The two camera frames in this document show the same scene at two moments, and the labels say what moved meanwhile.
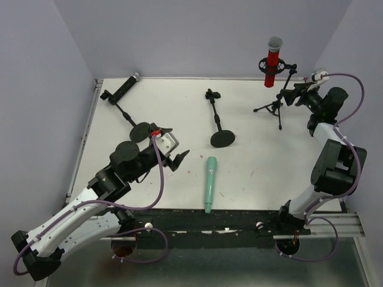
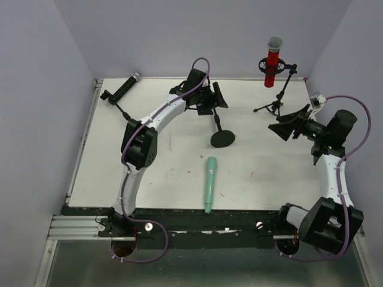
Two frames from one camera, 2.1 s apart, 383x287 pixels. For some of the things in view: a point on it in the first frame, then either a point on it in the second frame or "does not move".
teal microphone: (212, 162) does not move
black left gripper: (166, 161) -> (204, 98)
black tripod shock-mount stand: (273, 106) does not move
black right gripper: (299, 94) -> (298, 123)
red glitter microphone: (274, 45) does not move
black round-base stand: (221, 138) does not move
